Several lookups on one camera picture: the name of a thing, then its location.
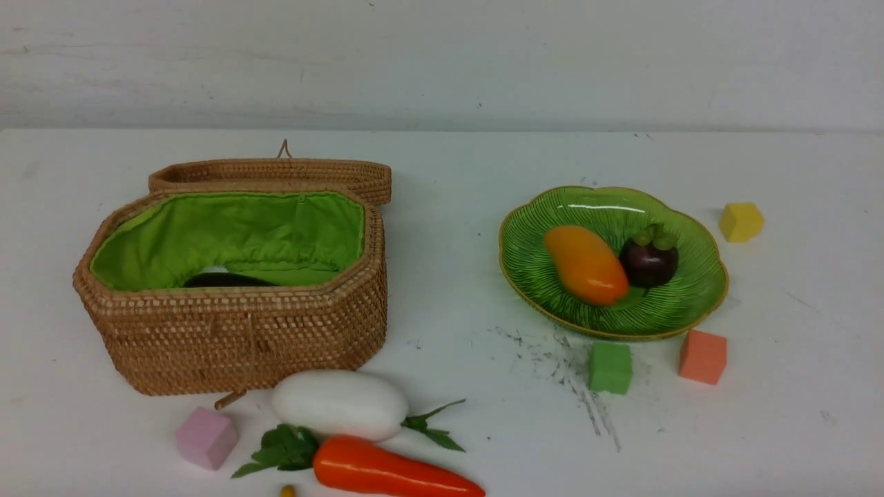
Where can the orange yellow mango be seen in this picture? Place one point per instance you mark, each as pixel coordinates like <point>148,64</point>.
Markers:
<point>586,265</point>

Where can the white radish with leaves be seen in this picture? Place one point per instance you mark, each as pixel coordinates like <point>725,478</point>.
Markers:
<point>353,403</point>

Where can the dark purple mangosteen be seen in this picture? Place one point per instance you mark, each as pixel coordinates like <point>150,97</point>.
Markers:
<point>650,258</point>

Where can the orange carrot with leaves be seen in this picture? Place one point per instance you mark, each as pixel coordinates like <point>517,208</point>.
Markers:
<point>349,463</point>

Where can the wicker basket lid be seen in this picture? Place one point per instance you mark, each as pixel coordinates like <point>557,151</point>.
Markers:
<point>372,181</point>

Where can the green glass plate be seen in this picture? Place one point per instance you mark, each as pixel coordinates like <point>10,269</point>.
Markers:
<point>700,285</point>

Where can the green foam cube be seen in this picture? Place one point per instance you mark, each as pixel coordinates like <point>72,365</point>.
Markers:
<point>610,367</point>

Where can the woven wicker basket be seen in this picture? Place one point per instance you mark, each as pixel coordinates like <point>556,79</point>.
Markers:
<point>323,247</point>

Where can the orange foam cube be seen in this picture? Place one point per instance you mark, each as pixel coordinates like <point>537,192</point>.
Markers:
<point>703,357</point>

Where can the yellow foam block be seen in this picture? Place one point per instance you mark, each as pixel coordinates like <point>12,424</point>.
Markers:
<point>740,221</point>

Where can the pink foam cube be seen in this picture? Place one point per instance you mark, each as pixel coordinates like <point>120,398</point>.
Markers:
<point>206,438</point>

